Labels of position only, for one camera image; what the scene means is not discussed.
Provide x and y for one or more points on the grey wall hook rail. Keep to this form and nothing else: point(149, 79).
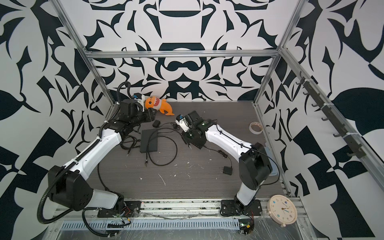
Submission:
point(333, 115)

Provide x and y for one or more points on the white double-sided tape roll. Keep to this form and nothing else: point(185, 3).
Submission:
point(256, 128)

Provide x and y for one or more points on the aluminium frame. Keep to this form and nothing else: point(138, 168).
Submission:
point(371, 161)

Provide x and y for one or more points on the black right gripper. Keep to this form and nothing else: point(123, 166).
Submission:
point(188, 140)

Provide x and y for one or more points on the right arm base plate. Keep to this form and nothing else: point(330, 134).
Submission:
point(231, 208)

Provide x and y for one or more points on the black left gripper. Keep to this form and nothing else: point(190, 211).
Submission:
point(151, 116)

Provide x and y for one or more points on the cream round wall clock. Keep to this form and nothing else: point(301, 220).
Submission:
point(282, 210)

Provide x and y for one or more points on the blue glasses case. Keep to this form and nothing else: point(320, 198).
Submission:
point(275, 169)

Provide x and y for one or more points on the orange plush fish toy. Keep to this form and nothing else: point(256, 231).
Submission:
point(160, 105)

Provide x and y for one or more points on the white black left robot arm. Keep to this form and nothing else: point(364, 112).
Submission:
point(68, 184)

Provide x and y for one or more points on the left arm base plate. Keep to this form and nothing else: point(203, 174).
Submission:
point(126, 210)

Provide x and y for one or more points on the black power adapter with cord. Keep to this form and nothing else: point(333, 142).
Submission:
point(166, 128)

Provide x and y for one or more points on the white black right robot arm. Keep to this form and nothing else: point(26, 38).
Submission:
point(255, 166)

